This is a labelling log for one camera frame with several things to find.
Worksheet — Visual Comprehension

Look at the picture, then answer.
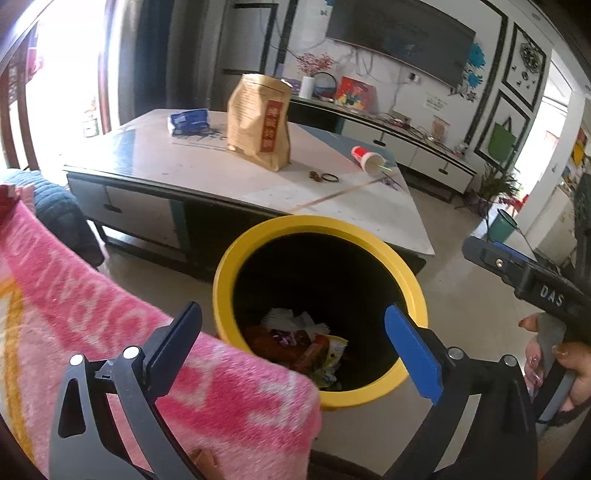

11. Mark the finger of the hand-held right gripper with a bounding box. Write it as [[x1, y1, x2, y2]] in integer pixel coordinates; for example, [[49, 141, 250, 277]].
[[462, 235, 536, 289], [490, 240, 528, 263]]

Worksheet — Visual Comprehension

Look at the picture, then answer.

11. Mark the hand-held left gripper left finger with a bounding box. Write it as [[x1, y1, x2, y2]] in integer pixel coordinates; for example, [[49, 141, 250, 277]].
[[48, 301, 204, 480]]

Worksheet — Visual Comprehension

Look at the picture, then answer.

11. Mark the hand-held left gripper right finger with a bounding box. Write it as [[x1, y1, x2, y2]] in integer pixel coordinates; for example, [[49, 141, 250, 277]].
[[385, 302, 539, 480]]

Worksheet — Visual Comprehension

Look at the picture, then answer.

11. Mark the yellow snack wrapper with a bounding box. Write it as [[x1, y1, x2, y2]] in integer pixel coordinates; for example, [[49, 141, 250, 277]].
[[314, 335, 349, 388]]

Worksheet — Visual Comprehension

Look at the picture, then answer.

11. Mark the red plastic wrapper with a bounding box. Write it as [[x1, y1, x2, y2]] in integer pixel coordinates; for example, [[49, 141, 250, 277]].
[[245, 325, 310, 370]]

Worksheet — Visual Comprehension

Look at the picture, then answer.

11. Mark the white pleated paper liner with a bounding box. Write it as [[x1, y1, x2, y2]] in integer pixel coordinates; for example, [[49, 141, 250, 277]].
[[261, 308, 296, 328]]

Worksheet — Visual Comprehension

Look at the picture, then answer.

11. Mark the white tissue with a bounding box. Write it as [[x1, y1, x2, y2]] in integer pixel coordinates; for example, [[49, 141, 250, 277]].
[[295, 311, 331, 335]]

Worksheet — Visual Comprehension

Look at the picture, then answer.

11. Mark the dark purple wrapper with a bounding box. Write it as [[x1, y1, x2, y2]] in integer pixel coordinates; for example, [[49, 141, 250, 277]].
[[270, 329, 308, 347]]

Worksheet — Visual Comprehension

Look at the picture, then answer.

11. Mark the yellow rimmed black trash bin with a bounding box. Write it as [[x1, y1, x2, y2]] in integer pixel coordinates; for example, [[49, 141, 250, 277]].
[[213, 215, 429, 411]]

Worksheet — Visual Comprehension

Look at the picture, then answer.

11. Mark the person's right hand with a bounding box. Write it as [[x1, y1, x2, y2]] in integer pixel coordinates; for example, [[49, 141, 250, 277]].
[[519, 313, 591, 414]]

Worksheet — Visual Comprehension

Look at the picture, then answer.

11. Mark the green plastic bucket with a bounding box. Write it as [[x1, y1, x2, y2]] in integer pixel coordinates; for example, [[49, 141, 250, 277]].
[[487, 209, 519, 244]]

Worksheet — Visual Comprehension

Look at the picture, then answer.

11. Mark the green potted plant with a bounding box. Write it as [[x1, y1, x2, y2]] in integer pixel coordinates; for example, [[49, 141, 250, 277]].
[[478, 164, 520, 210]]

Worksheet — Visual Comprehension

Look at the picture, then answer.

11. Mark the pink cartoon printed blanket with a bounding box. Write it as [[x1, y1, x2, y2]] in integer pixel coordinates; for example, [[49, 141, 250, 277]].
[[0, 185, 322, 480]]

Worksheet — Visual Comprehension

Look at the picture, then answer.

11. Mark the green tote bag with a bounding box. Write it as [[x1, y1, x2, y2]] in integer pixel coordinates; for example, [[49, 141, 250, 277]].
[[487, 117, 519, 158]]

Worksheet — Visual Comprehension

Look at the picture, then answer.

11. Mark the white and black television cabinet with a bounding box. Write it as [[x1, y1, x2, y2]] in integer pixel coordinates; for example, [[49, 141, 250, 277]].
[[288, 95, 478, 204]]

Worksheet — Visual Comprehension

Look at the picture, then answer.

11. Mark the beige paper packet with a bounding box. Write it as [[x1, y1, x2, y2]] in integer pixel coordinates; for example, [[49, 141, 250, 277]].
[[429, 115, 451, 141]]

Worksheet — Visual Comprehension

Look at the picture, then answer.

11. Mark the red paper cup with straw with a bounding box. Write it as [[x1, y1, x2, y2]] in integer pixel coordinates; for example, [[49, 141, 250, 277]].
[[351, 145, 389, 177]]

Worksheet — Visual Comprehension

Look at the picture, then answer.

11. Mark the white top coffee table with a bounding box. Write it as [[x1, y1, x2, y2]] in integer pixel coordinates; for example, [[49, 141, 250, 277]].
[[64, 108, 437, 282]]

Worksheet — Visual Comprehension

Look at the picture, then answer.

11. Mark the dark blue quilted cover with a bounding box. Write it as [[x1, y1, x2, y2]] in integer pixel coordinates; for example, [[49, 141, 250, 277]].
[[0, 170, 106, 268]]

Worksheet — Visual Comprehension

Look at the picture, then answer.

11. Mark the colourful picture board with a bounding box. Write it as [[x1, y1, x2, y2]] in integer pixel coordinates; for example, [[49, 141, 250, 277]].
[[335, 78, 377, 108]]

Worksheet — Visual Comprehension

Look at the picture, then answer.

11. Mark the blue plastic packet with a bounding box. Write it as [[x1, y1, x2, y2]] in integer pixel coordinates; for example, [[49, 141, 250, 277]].
[[167, 108, 211, 137]]

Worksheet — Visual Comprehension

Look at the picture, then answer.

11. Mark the brown paper bag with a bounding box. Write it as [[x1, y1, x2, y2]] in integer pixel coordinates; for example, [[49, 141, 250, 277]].
[[226, 74, 293, 172]]

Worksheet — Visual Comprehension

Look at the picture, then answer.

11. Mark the round black framed ornament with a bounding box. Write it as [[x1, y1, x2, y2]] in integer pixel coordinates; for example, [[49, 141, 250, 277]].
[[314, 71, 337, 100]]

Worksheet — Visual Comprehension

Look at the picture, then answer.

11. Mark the white vase with red flowers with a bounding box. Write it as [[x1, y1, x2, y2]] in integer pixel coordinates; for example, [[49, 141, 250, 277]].
[[295, 52, 335, 99]]

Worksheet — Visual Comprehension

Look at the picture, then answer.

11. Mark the dark blue and grey curtain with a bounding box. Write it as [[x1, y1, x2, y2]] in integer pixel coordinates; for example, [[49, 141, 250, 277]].
[[117, 0, 222, 125]]

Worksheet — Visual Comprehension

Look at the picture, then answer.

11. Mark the brown framed glass door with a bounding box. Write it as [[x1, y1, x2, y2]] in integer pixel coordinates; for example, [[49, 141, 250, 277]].
[[0, 18, 42, 171]]

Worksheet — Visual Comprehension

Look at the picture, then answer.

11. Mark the blue flower wall decal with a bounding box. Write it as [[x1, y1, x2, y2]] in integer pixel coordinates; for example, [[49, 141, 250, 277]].
[[450, 41, 488, 97]]

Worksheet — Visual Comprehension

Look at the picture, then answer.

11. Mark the black framed wall picture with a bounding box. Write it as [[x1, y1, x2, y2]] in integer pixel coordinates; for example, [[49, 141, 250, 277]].
[[502, 22, 550, 112]]

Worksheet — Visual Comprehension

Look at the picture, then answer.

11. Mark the wall mounted black television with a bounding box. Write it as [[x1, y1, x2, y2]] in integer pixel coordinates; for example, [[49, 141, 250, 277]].
[[325, 0, 476, 88]]

